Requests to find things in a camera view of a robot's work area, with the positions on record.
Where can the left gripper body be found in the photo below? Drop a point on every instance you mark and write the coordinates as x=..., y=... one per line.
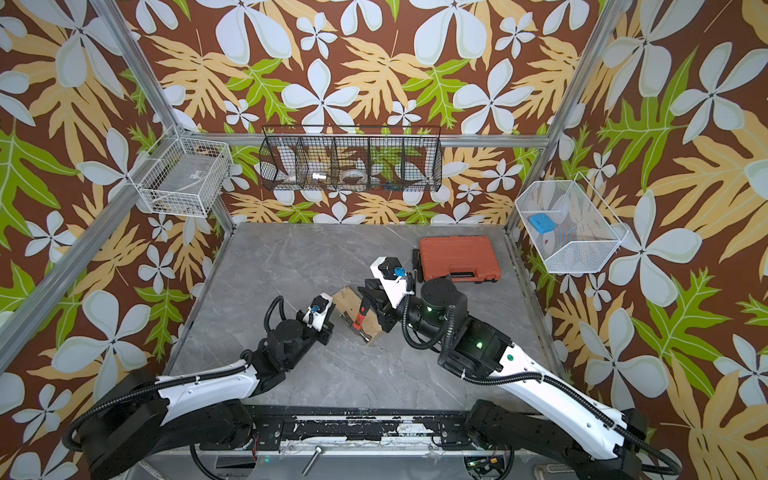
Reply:
x=324, y=333

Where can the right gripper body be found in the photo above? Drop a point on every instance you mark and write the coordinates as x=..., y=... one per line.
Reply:
x=392, y=316

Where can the wooden board with nails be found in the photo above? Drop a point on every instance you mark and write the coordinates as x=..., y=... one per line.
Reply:
x=347, y=302

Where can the claw hammer red black handle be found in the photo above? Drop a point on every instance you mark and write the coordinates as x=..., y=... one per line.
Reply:
x=357, y=324

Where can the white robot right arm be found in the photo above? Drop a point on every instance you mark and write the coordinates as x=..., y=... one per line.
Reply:
x=592, y=439

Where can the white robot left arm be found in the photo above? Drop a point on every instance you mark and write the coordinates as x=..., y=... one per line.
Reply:
x=146, y=414

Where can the red plastic tool case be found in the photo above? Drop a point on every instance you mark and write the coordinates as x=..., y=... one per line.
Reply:
x=459, y=258

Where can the metal bolt on base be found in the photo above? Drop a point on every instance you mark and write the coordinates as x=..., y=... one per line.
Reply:
x=318, y=451

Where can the blue object in basket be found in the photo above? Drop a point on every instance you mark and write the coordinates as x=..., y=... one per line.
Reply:
x=542, y=223

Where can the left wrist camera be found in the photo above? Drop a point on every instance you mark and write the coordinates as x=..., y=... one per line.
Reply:
x=319, y=310

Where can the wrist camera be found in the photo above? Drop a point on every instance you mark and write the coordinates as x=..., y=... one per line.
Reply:
x=319, y=310
x=391, y=279

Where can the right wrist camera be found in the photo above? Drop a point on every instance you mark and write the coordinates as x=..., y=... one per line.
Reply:
x=391, y=279

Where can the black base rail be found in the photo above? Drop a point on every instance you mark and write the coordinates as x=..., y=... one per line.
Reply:
x=278, y=426

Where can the black wire basket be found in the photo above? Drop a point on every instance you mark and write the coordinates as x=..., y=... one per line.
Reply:
x=355, y=158

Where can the white wire basket right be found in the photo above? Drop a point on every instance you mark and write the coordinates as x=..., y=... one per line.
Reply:
x=588, y=231

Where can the white wire basket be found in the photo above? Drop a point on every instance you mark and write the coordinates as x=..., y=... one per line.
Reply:
x=588, y=231
x=182, y=174

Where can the white wire basket left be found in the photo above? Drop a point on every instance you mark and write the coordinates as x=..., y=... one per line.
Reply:
x=182, y=174

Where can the aluminium frame post right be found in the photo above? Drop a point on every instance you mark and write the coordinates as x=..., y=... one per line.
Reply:
x=587, y=65

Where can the aluminium frame post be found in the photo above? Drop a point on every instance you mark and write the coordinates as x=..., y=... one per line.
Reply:
x=108, y=11
x=587, y=65

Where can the aluminium frame post left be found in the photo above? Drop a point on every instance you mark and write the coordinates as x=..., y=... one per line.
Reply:
x=108, y=11

